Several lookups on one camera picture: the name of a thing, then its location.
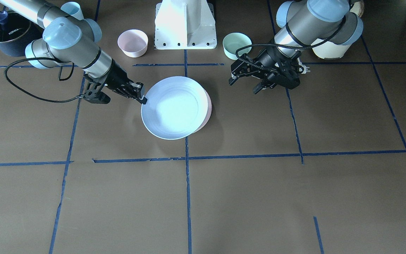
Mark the pink bowl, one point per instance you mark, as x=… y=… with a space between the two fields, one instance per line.
x=133 y=43

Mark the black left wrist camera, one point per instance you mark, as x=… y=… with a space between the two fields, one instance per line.
x=245 y=67

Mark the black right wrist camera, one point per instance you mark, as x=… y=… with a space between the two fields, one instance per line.
x=93 y=92

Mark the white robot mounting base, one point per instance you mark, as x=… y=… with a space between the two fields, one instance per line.
x=185 y=25

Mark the green bowl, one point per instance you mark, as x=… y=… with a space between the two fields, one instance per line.
x=232 y=42

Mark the dark blue saucepan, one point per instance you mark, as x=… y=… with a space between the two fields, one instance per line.
x=16 y=32

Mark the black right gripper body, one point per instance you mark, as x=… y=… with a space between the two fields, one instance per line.
x=117 y=78

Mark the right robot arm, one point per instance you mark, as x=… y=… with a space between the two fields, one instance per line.
x=66 y=39

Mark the pink plate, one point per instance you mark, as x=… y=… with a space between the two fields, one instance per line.
x=208 y=113

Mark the blue plate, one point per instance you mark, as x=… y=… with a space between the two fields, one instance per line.
x=176 y=107

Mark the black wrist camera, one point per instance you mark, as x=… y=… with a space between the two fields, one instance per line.
x=93 y=92
x=245 y=67

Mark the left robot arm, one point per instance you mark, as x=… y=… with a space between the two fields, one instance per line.
x=301 y=23

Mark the light blue cup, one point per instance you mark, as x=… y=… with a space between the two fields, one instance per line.
x=73 y=9

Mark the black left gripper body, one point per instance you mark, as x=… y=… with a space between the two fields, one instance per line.
x=268 y=60

